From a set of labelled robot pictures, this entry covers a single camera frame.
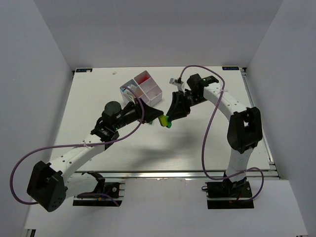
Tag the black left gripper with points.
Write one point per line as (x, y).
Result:
(144, 112)

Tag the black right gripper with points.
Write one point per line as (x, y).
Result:
(182, 104)

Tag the light green lego brick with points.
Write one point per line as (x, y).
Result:
(163, 121)

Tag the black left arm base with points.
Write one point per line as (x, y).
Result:
(98, 191)

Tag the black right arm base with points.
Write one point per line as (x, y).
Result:
(220, 197)

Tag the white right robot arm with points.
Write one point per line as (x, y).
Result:
(245, 126)

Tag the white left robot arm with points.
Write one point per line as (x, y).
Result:
(53, 182)

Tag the white four-compartment container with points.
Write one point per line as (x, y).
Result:
(148, 91)

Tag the blue label right corner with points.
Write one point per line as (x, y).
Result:
(230, 68)

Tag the blue label corner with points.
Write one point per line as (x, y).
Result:
(83, 70)
(230, 68)

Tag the blue label left corner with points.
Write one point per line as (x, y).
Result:
(83, 70)

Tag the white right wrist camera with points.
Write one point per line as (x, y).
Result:
(178, 83)

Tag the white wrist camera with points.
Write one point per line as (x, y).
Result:
(127, 93)
(178, 83)

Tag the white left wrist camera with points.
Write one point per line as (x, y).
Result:
(127, 93)

